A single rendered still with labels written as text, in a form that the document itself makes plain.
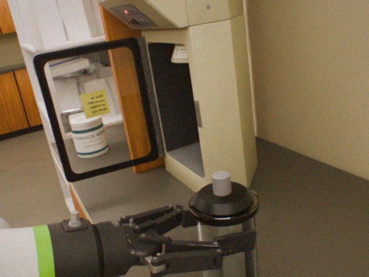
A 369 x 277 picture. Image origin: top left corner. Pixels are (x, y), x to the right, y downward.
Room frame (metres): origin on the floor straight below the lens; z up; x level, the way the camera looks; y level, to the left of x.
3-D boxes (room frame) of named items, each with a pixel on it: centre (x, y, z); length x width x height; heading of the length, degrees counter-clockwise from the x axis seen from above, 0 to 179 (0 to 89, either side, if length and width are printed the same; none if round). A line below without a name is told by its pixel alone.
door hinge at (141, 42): (1.16, 0.08, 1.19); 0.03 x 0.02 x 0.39; 24
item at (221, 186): (0.51, -0.04, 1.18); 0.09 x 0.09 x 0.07
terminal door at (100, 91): (1.11, 0.24, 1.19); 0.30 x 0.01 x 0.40; 106
